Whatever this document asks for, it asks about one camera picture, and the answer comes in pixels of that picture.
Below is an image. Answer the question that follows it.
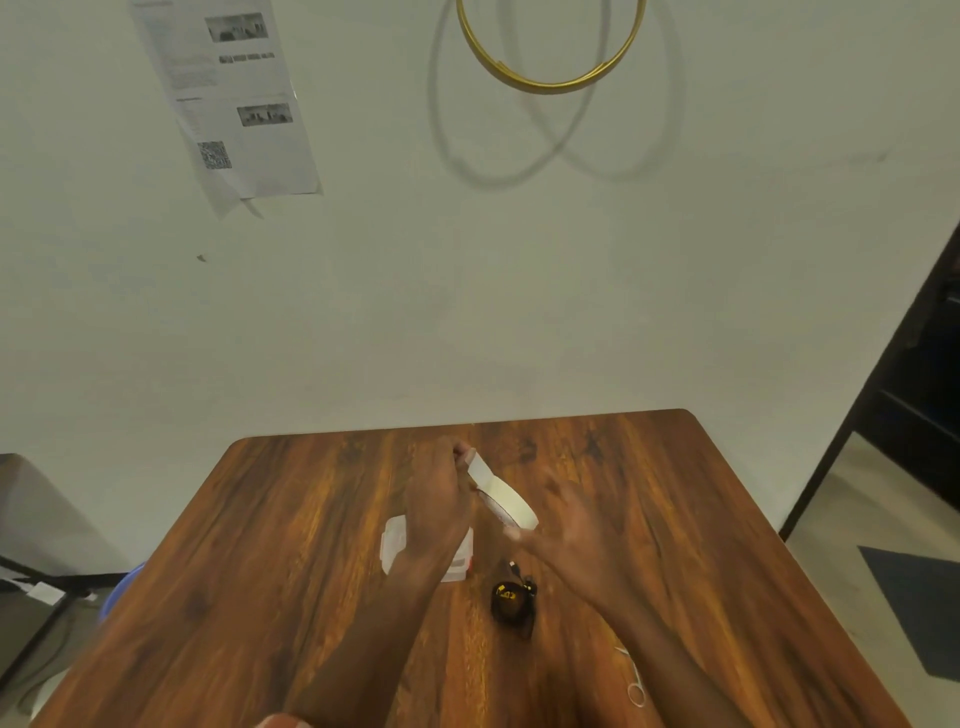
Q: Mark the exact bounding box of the person's right forearm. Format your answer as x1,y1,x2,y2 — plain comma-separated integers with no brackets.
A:
576,583,753,728

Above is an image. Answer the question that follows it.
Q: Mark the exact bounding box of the black shelf frame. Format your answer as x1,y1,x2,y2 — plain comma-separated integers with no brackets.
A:
778,219,960,543

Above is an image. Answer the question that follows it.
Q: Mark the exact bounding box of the person's left forearm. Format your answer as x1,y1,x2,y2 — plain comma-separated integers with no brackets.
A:
288,553,453,728

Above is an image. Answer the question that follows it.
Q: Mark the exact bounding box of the white tape roll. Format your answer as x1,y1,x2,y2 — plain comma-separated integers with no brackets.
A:
465,447,540,535

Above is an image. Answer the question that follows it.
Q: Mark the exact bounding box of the printed paper sheet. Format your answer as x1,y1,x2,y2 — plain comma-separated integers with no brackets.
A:
129,0,324,220

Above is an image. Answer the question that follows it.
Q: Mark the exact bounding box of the white thin cable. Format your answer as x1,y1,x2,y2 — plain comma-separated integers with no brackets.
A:
615,643,648,708

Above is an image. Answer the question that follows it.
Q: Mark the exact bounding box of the black metal stand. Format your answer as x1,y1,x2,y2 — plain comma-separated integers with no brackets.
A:
0,553,130,685

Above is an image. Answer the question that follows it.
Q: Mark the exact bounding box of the person's right hand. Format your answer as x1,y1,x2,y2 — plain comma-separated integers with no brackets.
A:
502,474,630,603

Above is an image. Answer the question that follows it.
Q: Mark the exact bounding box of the black small device with cable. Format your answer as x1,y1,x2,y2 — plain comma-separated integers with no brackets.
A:
490,558,539,641

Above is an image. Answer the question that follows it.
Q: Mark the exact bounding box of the gold metal ring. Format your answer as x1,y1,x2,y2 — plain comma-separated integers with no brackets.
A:
455,0,648,96

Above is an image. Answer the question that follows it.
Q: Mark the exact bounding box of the person's left hand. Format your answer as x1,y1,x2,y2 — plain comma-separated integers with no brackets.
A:
393,437,480,565

